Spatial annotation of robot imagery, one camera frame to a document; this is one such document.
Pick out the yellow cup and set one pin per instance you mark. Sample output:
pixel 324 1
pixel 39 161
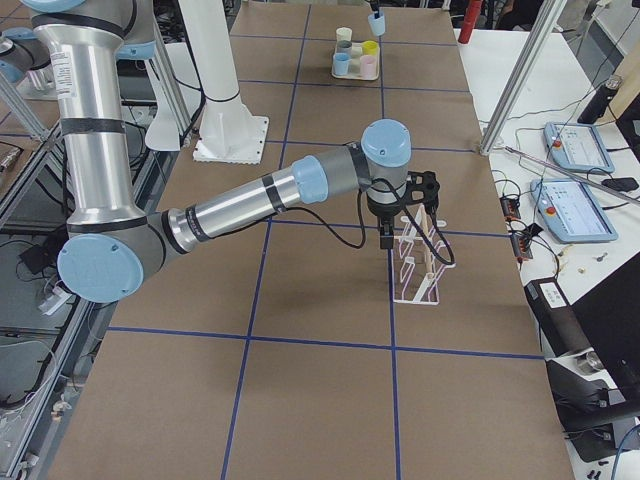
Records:
pixel 370 48

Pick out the teach pendant far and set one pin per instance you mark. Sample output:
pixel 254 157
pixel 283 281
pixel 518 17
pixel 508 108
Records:
pixel 577 147

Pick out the red cylinder bottle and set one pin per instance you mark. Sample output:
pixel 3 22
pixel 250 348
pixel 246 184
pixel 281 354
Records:
pixel 471 16

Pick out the light blue cup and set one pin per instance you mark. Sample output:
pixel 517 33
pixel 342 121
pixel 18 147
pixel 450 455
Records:
pixel 377 23

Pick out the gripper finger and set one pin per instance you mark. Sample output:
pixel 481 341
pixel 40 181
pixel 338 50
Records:
pixel 375 6

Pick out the beige plastic tray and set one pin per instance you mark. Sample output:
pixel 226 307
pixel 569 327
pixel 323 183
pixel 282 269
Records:
pixel 354 66

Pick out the teach pendant near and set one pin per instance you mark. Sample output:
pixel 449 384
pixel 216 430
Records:
pixel 571 212

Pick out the grey cup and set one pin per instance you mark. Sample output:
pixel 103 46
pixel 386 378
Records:
pixel 344 47

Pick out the teach pendant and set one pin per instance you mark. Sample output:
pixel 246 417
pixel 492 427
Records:
pixel 577 147
pixel 571 212

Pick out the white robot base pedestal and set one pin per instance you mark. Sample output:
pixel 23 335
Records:
pixel 228 131

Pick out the cream cup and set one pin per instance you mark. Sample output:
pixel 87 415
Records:
pixel 343 34

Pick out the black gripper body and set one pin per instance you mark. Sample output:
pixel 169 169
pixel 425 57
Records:
pixel 384 221

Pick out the aluminium frame post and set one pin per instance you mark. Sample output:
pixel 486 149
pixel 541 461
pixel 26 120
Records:
pixel 542 28

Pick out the pink cup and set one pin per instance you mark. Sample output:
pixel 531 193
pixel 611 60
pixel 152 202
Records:
pixel 368 67

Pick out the thin metal rod stand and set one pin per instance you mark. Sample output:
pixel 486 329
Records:
pixel 574 176

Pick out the white wire cup rack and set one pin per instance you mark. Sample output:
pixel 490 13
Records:
pixel 416 271

